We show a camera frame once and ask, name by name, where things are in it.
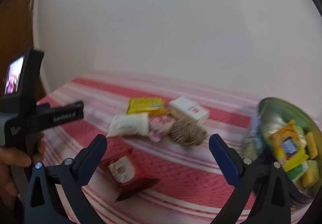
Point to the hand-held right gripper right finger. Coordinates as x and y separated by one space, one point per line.
224 158

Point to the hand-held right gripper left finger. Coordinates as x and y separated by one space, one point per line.
91 158

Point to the red snack packet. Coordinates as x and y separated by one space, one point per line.
125 173

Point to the ball of twine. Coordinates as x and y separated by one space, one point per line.
187 133

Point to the white plastic packet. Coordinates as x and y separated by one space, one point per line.
128 126

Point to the white cardboard box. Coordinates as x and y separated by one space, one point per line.
188 109

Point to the yellow snack packet blue label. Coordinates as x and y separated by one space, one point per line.
289 148

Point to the round metal tin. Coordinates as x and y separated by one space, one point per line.
274 113

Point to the pink flower snack packet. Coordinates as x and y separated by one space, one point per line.
158 128

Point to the plain yellow packet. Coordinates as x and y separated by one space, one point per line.
144 105

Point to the yellow sponge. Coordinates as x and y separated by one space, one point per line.
312 146
310 173

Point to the person's left hand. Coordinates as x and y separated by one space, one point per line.
10 158

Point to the red white striped cloth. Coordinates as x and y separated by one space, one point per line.
188 176

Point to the brown wooden door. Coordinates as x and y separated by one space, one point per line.
20 25

